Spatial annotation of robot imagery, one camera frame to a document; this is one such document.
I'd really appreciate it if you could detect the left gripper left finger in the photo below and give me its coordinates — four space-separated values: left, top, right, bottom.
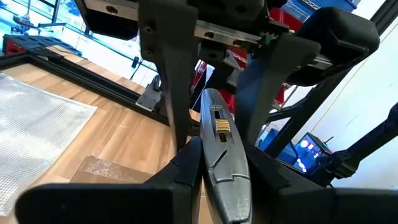
14 136 205 224

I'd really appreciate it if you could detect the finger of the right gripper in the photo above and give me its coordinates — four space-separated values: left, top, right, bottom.
234 6 381 146
74 0 200 153

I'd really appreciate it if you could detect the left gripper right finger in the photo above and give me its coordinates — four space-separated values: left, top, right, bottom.
244 142 398 224

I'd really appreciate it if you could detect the grey utility knife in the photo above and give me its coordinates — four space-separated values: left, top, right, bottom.
200 88 253 224

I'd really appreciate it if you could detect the red and blue bin rack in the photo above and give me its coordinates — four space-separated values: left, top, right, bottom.
191 0 358 108

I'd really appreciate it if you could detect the black computer monitor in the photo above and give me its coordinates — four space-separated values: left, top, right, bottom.
294 132 336 174

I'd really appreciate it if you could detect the clear plastic zip pouch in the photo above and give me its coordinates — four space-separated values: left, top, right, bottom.
0 72 98 217

